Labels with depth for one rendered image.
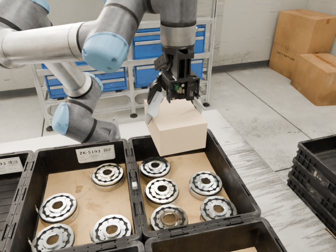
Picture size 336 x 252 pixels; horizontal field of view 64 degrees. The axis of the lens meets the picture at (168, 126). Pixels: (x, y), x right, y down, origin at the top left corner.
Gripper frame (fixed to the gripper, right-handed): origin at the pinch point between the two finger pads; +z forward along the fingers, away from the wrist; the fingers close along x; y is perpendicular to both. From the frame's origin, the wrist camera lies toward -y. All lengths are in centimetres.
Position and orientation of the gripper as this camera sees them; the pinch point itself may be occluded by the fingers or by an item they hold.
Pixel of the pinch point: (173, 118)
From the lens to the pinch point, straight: 71.1
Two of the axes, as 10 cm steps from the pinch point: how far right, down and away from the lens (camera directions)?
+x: 9.5, -1.6, 2.5
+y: 3.0, 5.2, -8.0
